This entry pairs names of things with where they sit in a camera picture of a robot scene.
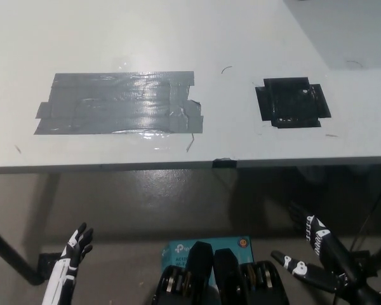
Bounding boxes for grey duct tape patch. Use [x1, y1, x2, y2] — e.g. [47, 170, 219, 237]
[34, 71, 204, 136]

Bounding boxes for black robot body blocks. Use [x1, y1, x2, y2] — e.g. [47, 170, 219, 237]
[150, 240, 290, 305]

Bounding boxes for thin black cable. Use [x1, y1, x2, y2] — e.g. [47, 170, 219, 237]
[351, 177, 381, 252]

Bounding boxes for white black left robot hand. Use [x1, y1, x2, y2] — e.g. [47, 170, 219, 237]
[40, 222, 95, 305]

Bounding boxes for small black tape strip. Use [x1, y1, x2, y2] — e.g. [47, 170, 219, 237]
[211, 157, 237, 168]

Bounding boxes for teal router box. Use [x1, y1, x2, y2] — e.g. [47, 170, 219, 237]
[160, 235, 252, 287]

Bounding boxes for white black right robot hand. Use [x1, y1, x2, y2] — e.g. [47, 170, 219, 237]
[271, 200, 365, 294]

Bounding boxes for black tape patch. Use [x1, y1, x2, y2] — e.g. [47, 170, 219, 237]
[254, 76, 333, 129]

